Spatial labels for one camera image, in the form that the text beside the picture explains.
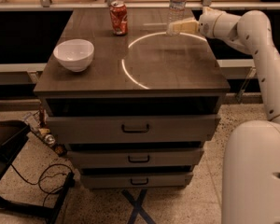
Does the clear plastic water bottle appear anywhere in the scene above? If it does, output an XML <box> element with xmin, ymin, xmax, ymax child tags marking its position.
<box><xmin>166</xmin><ymin>0</ymin><xmax>187</xmax><ymax>35</ymax></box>

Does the red soda can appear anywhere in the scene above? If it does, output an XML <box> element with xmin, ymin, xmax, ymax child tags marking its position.
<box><xmin>109</xmin><ymin>1</ymin><xmax>128</xmax><ymax>35</ymax></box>

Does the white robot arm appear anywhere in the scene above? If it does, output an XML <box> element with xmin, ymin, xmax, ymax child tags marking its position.
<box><xmin>167</xmin><ymin>7</ymin><xmax>280</xmax><ymax>224</ymax></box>

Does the middle grey drawer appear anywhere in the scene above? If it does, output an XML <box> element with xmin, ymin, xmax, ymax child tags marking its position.
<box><xmin>68</xmin><ymin>148</ymin><xmax>203</xmax><ymax>169</ymax></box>

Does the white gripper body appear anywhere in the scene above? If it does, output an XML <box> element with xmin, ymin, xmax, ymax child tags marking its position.
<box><xmin>199</xmin><ymin>7</ymin><xmax>224</xmax><ymax>37</ymax></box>

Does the grey drawer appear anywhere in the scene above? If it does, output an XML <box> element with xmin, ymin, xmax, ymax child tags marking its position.
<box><xmin>47</xmin><ymin>115</ymin><xmax>220</xmax><ymax>144</ymax></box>
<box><xmin>68</xmin><ymin>148</ymin><xmax>203</xmax><ymax>169</ymax></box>
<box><xmin>80</xmin><ymin>172</ymin><xmax>193</xmax><ymax>189</ymax></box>

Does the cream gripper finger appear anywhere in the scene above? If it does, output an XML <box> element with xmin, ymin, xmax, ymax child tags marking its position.
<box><xmin>167</xmin><ymin>19</ymin><xmax>199</xmax><ymax>35</ymax></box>

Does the top grey drawer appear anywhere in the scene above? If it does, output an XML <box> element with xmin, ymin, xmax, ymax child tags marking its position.
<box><xmin>47</xmin><ymin>115</ymin><xmax>220</xmax><ymax>144</ymax></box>

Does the black chair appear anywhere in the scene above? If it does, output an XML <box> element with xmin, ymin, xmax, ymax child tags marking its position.
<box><xmin>0</xmin><ymin>120</ymin><xmax>75</xmax><ymax>224</ymax></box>

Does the grey drawer cabinet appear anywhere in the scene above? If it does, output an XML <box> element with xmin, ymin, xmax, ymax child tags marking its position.
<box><xmin>35</xmin><ymin>8</ymin><xmax>230</xmax><ymax>176</ymax></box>

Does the clutter beside cabinet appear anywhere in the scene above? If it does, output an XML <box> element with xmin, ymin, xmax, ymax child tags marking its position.
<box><xmin>23</xmin><ymin>105</ymin><xmax>67</xmax><ymax>157</ymax></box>

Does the white bowl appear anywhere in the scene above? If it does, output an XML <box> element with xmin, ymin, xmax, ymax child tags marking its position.
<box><xmin>53</xmin><ymin>39</ymin><xmax>94</xmax><ymax>72</ymax></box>

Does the bottom grey drawer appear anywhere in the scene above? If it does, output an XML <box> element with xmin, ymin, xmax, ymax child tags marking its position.
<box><xmin>80</xmin><ymin>172</ymin><xmax>193</xmax><ymax>189</ymax></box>

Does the black cable on floor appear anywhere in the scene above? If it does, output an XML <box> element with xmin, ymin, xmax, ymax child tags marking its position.
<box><xmin>9</xmin><ymin>162</ymin><xmax>75</xmax><ymax>208</ymax></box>

